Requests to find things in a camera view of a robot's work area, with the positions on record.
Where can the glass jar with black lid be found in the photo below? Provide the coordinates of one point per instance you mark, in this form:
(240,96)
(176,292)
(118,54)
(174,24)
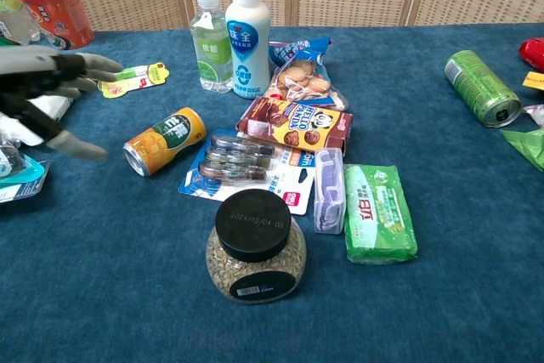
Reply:
(255,248)

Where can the yellow card packet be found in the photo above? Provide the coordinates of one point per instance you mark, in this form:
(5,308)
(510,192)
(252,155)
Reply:
(534,79)

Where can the green drink can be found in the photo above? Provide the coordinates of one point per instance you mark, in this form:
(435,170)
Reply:
(480,86)

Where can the clear lime drink bottle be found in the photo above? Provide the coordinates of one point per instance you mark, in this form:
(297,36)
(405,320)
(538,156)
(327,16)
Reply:
(209,48)

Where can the red snack packet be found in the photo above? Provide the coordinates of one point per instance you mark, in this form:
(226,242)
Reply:
(533,52)

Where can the clear biscuit bag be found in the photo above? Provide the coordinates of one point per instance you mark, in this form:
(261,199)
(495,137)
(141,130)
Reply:
(304,76)

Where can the orange yellow drink can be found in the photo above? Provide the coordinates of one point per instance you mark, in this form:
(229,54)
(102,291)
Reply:
(168,140)

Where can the green soap package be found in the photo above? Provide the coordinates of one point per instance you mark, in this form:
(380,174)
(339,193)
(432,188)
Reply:
(377,214)

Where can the crumpled clear plastic wrapper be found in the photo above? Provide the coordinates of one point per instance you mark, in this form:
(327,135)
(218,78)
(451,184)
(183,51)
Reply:
(536,113)

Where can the green plastic bag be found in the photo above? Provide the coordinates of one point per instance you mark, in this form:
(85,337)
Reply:
(527,146)

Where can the clear plastic floss box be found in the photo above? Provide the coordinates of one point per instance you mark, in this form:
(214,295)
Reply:
(330,191)

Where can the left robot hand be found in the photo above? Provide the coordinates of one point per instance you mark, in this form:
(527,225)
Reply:
(40,82)

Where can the white milk drink bottle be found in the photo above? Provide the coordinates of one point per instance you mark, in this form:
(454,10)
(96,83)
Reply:
(248,44)

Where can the yellow green tube pack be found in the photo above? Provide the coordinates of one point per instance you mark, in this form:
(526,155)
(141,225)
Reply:
(136,78)

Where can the Hello Panda cookie box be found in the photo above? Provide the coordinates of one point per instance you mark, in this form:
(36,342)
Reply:
(297,125)

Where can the teal blister card pack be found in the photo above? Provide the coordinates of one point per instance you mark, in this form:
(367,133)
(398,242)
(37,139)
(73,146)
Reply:
(19,180)

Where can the clear lemon drink bottle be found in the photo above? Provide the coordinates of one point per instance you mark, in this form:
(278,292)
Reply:
(13,14)

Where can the toothbrush blister pack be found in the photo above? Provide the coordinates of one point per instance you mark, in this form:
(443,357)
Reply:
(251,176)

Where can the red orange snack canister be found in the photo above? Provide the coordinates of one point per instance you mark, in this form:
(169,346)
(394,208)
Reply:
(57,10)

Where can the white tissue packet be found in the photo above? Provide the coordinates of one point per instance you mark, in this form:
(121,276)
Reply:
(38,112)

